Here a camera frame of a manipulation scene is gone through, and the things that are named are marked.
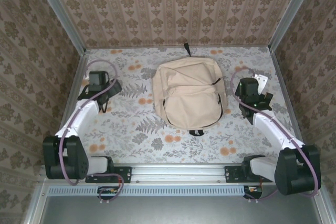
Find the beige canvas backpack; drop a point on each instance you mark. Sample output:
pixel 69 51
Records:
pixel 189 98

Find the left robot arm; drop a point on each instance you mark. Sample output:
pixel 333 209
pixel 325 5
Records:
pixel 65 158

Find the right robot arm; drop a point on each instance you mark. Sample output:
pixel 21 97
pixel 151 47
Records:
pixel 294 171

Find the floral table cloth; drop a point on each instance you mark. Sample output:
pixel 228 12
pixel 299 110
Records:
pixel 183 150

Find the grey sheet metal tray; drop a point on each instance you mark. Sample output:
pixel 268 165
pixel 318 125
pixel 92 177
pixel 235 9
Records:
pixel 170 211

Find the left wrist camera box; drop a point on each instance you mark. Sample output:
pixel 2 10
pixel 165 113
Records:
pixel 98 78

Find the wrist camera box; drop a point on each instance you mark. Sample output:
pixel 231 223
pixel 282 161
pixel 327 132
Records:
pixel 98 78
pixel 248 85

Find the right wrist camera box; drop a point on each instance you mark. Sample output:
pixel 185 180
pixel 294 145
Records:
pixel 248 85

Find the aluminium side rail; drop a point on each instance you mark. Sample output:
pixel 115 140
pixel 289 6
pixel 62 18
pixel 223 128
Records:
pixel 279 77
pixel 79 77

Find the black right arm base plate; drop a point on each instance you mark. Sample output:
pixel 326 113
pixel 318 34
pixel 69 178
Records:
pixel 231 174

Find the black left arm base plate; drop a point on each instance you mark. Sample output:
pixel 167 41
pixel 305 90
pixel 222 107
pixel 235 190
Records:
pixel 126 174

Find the aluminium corner post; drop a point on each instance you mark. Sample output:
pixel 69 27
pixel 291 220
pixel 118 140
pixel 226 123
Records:
pixel 291 14
pixel 60 14

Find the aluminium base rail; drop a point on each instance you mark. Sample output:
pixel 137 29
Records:
pixel 178 172

